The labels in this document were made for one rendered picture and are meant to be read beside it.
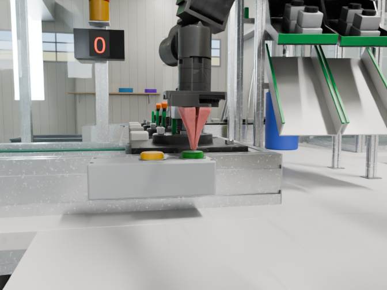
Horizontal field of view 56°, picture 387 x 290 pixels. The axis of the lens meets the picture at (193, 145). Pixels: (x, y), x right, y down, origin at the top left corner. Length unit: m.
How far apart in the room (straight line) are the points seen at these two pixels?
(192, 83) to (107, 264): 0.31
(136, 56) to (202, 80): 8.28
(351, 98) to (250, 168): 0.38
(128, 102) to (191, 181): 8.19
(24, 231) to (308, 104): 0.65
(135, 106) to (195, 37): 8.19
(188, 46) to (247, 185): 0.28
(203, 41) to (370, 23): 0.45
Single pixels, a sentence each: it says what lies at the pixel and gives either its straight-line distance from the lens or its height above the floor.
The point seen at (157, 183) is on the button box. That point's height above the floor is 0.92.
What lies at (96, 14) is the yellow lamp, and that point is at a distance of 0.96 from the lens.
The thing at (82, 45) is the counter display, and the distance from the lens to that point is 0.95.
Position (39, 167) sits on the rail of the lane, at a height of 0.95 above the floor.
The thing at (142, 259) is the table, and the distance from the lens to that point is 0.48.
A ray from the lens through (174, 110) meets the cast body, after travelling 0.81.
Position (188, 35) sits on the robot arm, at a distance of 0.61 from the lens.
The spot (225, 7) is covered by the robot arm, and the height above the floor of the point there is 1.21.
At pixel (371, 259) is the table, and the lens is 0.52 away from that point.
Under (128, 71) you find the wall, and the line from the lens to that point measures 8.82.
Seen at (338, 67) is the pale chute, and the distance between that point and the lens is 1.07.
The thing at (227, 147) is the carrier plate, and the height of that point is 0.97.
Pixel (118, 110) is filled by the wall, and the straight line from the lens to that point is 8.77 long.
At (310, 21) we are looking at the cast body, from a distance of 0.87.
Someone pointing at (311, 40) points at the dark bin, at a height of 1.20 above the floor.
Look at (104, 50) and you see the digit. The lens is 0.94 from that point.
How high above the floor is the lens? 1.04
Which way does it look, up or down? 5 degrees down
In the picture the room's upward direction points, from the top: straight up
